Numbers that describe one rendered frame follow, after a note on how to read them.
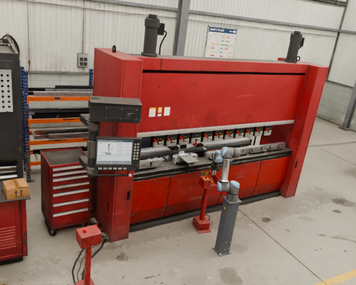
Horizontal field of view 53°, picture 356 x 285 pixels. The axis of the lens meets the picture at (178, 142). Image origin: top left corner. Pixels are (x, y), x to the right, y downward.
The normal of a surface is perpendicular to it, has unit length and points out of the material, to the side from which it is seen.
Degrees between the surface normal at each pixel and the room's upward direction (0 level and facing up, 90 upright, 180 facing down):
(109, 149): 90
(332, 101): 90
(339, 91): 90
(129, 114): 90
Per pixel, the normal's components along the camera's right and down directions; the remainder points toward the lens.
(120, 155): 0.25, 0.36
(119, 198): 0.52, 0.36
